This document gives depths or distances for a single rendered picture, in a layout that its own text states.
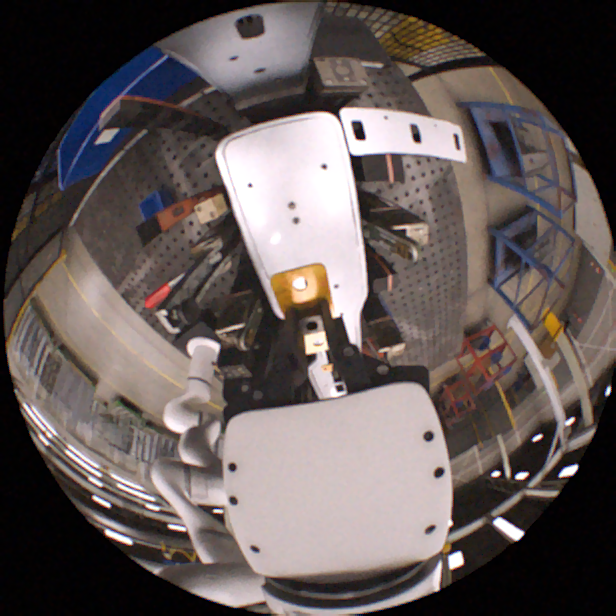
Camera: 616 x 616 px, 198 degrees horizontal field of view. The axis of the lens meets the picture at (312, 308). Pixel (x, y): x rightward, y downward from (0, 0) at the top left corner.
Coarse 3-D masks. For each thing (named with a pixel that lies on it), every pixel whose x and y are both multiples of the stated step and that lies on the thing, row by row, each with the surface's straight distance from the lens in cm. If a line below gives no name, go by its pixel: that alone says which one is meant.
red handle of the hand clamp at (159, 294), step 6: (216, 252) 35; (216, 258) 35; (186, 270) 35; (180, 276) 35; (168, 282) 36; (174, 282) 35; (162, 288) 35; (168, 288) 35; (150, 294) 36; (156, 294) 35; (162, 294) 35; (150, 300) 36; (156, 300) 36; (150, 306) 36
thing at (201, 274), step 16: (208, 256) 32; (224, 256) 37; (192, 272) 29; (208, 272) 33; (176, 288) 27; (192, 288) 29; (160, 304) 26; (176, 304) 27; (192, 304) 23; (176, 320) 26; (192, 320) 23
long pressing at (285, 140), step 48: (240, 144) 38; (288, 144) 37; (336, 144) 38; (240, 192) 38; (288, 192) 37; (336, 192) 38; (288, 240) 39; (336, 240) 40; (336, 288) 46; (336, 384) 79
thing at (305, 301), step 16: (288, 272) 13; (304, 272) 13; (320, 272) 13; (272, 288) 14; (288, 288) 14; (304, 288) 14; (320, 288) 14; (288, 304) 15; (304, 304) 15; (304, 320) 14; (320, 320) 15; (320, 336) 17
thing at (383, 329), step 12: (372, 300) 74; (372, 312) 71; (384, 312) 70; (372, 324) 66; (384, 324) 66; (396, 324) 67; (372, 336) 63; (384, 336) 62; (396, 336) 63; (384, 348) 60; (396, 348) 61
